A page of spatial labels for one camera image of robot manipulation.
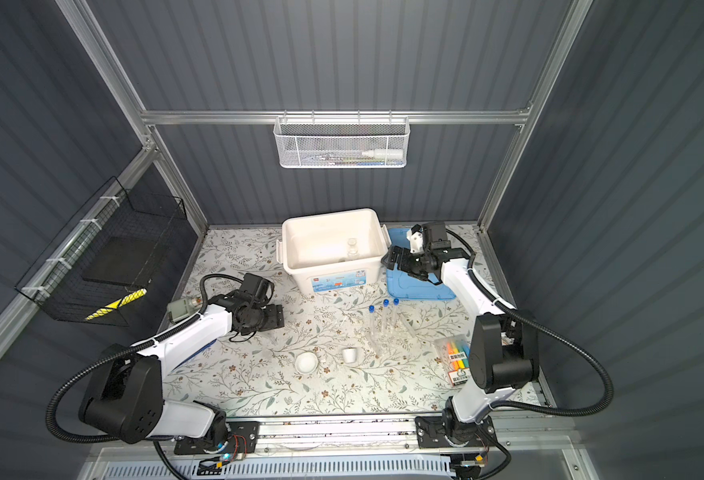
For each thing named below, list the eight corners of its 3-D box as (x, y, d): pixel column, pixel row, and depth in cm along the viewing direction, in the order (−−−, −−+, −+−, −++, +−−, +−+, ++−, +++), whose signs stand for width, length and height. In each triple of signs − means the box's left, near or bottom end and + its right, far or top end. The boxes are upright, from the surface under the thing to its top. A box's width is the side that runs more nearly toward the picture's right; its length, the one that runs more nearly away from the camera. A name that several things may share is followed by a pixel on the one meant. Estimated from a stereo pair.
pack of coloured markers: (443, 386, 83) (444, 384, 81) (434, 337, 92) (436, 334, 91) (478, 386, 83) (480, 384, 81) (466, 337, 92) (468, 334, 91)
